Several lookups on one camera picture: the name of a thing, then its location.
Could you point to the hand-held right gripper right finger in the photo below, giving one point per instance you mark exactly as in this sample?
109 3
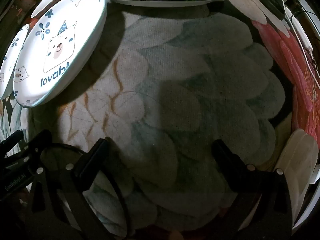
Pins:
222 155

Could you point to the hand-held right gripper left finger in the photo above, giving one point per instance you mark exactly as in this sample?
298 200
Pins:
96 153

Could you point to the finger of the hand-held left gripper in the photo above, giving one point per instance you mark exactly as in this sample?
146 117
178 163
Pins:
12 138
41 140

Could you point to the bear print plate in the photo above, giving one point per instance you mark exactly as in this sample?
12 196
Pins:
62 42
12 60

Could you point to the small white-inside bowl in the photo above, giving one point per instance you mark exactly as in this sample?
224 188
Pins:
47 2

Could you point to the white power strip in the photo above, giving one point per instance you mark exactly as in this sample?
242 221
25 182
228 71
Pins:
298 27

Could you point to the black slipper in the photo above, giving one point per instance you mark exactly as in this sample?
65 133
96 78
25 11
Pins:
272 1

